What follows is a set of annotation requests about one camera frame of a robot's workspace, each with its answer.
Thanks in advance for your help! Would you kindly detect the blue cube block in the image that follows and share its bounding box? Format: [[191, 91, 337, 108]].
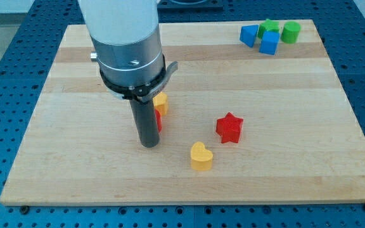
[[259, 31, 280, 55]]

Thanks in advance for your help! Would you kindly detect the red star block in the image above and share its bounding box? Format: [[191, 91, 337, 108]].
[[215, 112, 244, 143]]

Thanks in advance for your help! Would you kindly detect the yellow block behind tool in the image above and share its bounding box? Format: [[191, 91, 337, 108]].
[[153, 92, 169, 116]]

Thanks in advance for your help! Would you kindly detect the green cylinder block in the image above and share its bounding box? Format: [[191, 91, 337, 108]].
[[281, 21, 301, 44]]

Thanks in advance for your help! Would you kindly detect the green star block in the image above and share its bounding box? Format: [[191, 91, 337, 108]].
[[257, 19, 279, 39]]

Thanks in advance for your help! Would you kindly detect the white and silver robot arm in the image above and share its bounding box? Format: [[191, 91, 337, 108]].
[[79, 0, 164, 87]]

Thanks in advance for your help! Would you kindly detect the red block behind tool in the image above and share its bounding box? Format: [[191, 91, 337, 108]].
[[155, 109, 162, 132]]

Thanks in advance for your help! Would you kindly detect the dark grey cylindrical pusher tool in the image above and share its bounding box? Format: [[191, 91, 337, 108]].
[[129, 99, 160, 148]]

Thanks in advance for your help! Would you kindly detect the blue triangular prism block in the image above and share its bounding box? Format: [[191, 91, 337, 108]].
[[240, 25, 259, 48]]

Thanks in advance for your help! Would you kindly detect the light wooden board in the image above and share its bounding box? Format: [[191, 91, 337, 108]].
[[0, 20, 365, 206]]

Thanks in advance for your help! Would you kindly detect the black clamp ring with lever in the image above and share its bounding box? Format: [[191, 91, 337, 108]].
[[99, 54, 179, 104]]

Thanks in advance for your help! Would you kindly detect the yellow heart block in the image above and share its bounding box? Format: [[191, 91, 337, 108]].
[[190, 141, 214, 171]]

